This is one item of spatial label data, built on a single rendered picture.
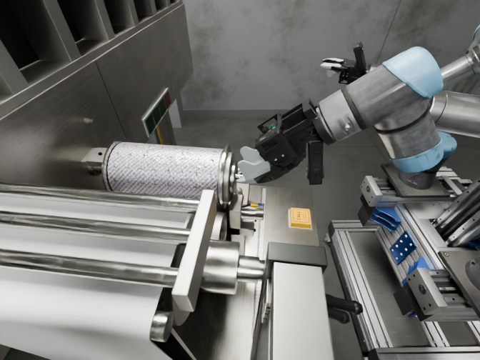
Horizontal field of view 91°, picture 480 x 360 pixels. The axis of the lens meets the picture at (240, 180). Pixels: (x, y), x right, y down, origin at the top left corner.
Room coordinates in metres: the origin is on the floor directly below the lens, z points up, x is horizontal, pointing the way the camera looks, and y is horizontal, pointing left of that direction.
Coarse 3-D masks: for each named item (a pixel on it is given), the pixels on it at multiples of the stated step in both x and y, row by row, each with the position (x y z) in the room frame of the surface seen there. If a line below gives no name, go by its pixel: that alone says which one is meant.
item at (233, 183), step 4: (232, 164) 0.39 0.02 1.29; (236, 164) 0.40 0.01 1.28; (232, 168) 0.38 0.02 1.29; (236, 168) 0.40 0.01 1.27; (232, 172) 0.37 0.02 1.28; (236, 172) 0.40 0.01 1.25; (232, 176) 0.36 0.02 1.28; (232, 180) 0.36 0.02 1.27; (232, 184) 0.35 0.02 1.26; (236, 184) 0.40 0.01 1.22; (232, 188) 0.35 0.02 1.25; (232, 192) 0.35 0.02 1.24
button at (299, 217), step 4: (292, 208) 0.56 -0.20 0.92; (292, 212) 0.54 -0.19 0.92; (296, 212) 0.54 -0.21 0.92; (300, 212) 0.54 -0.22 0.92; (304, 212) 0.54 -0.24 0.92; (308, 212) 0.54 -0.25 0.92; (292, 216) 0.52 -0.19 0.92; (296, 216) 0.52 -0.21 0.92; (300, 216) 0.52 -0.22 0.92; (304, 216) 0.52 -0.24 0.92; (308, 216) 0.52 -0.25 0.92; (292, 220) 0.50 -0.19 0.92; (296, 220) 0.50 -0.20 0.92; (300, 220) 0.50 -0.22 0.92; (304, 220) 0.50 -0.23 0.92; (308, 220) 0.50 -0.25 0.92; (292, 224) 0.49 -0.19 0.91; (296, 224) 0.49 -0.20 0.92; (300, 224) 0.49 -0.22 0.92; (304, 224) 0.49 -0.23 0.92; (308, 224) 0.49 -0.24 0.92
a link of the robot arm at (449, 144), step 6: (438, 132) 0.87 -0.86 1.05; (444, 138) 0.83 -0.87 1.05; (450, 138) 0.83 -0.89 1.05; (444, 144) 0.80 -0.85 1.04; (450, 144) 0.80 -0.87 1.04; (456, 144) 0.80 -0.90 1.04; (444, 150) 0.77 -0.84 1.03; (450, 150) 0.77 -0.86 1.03; (444, 156) 0.77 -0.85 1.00; (444, 162) 0.78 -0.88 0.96; (432, 168) 0.77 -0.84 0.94; (438, 168) 0.77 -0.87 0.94
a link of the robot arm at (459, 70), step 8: (472, 48) 0.87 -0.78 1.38; (464, 56) 0.87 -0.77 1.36; (472, 56) 0.84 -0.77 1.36; (448, 64) 0.89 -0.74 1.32; (456, 64) 0.86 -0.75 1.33; (464, 64) 0.84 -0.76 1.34; (472, 64) 0.83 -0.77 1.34; (448, 72) 0.86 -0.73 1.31; (456, 72) 0.84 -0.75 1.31; (464, 72) 0.83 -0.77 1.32; (472, 72) 0.83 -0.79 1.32; (448, 80) 0.84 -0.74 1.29; (456, 80) 0.84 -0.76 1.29
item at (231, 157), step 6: (222, 156) 0.39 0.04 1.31; (228, 156) 0.39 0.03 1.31; (234, 156) 0.44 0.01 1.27; (228, 162) 0.38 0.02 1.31; (228, 168) 0.36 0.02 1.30; (228, 174) 0.35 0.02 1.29; (228, 180) 0.34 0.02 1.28; (228, 186) 0.34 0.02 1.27; (228, 192) 0.33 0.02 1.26; (228, 198) 0.33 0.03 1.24
